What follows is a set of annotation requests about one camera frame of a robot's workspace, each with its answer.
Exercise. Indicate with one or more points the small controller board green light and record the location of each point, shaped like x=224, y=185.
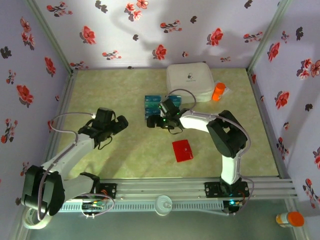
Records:
x=232, y=203

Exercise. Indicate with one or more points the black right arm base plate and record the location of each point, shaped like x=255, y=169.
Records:
x=212, y=190

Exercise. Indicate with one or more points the aluminium frame post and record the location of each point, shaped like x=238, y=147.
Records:
x=268, y=37
x=53, y=37

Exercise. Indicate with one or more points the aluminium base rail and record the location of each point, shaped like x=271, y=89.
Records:
x=160, y=187

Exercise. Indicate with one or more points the white paper leaflet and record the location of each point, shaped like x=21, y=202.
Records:
x=227, y=89

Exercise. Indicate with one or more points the white square storage case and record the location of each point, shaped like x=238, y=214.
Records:
x=190, y=80

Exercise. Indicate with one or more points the green circuit board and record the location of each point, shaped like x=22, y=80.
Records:
x=96, y=205

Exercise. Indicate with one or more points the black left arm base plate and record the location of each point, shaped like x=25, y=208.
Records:
x=110, y=190

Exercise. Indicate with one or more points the aluminium table side rail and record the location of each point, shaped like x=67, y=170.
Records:
x=62, y=112
x=266, y=125

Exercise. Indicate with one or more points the teal VIP card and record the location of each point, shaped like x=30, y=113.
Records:
x=152, y=105

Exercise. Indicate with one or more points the orange pill bottle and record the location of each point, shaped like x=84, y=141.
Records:
x=218, y=91

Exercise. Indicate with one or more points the clear tape roll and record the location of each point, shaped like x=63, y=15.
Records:
x=37, y=226

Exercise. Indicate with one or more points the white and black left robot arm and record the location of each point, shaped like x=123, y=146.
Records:
x=75, y=147

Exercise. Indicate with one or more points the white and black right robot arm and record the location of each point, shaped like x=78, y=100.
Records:
x=195, y=122

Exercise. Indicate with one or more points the bottle with orange lid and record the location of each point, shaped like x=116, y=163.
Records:
x=295, y=219

